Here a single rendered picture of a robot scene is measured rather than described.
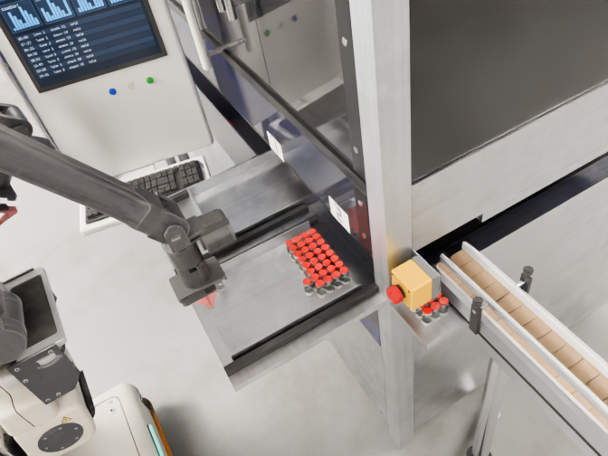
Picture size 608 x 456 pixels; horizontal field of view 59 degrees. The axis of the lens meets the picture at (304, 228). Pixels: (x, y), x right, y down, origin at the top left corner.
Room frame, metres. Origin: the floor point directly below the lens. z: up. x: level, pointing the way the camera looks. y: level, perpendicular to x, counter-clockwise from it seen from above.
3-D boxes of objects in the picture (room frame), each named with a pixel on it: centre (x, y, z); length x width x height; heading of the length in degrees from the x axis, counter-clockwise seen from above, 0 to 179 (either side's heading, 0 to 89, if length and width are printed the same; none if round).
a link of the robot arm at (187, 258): (0.70, 0.22, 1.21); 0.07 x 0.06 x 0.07; 109
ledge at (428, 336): (0.67, -0.25, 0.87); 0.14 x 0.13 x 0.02; 110
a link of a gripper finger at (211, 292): (0.70, 0.24, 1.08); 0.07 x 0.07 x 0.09; 20
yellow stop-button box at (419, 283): (0.67, -0.20, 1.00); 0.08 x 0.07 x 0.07; 110
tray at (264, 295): (0.83, 0.10, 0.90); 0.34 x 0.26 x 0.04; 110
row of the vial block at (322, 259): (0.87, -0.02, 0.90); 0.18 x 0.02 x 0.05; 20
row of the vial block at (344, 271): (0.88, -0.05, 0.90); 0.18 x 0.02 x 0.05; 20
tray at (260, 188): (1.18, 0.11, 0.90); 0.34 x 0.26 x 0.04; 110
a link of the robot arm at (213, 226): (0.72, 0.19, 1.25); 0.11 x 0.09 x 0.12; 109
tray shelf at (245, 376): (1.00, 0.12, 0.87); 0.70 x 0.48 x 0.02; 20
